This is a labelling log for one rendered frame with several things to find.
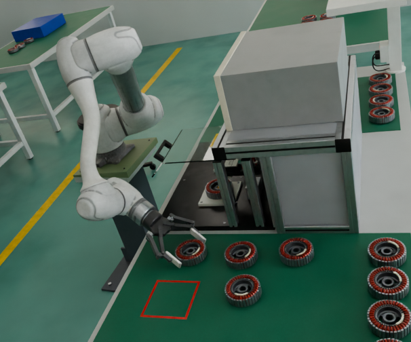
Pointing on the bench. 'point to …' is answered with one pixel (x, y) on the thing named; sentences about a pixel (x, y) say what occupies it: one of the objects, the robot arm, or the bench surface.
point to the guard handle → (161, 150)
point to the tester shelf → (291, 134)
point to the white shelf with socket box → (394, 30)
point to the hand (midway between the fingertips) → (190, 251)
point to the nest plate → (220, 199)
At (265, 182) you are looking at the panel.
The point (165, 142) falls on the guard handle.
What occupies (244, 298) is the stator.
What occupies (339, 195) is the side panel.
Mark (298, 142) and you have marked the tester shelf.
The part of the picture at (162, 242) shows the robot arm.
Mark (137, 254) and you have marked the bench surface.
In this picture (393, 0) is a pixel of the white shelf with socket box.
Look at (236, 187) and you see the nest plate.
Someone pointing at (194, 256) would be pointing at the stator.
